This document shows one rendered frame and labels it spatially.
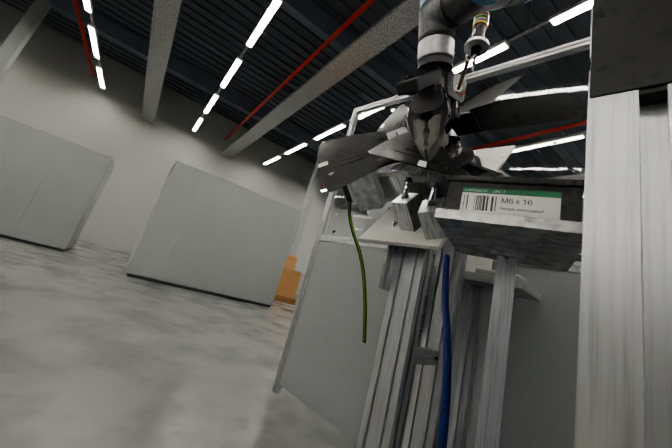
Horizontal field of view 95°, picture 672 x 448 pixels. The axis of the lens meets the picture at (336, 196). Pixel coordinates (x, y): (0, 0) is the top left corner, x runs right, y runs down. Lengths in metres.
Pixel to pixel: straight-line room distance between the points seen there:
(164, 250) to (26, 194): 2.75
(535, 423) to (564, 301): 0.42
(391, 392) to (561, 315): 0.74
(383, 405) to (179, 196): 5.45
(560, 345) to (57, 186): 7.52
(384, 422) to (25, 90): 13.34
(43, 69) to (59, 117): 1.53
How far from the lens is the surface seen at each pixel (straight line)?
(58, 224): 7.59
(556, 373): 1.42
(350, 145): 0.97
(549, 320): 1.43
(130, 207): 12.64
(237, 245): 6.22
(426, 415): 1.15
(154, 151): 12.95
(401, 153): 0.67
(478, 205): 0.48
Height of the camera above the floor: 0.67
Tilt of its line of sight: 16 degrees up
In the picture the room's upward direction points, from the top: 16 degrees clockwise
